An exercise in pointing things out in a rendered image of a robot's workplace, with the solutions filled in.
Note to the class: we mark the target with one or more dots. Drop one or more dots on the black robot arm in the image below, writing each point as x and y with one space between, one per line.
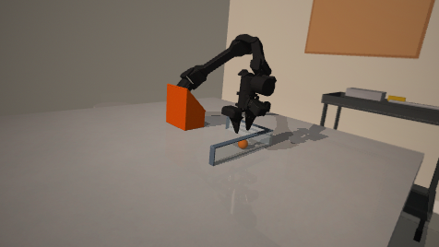
260 81

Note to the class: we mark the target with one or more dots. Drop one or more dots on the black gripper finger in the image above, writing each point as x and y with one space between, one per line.
236 123
249 118

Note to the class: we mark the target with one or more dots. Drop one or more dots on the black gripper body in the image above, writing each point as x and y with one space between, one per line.
235 112

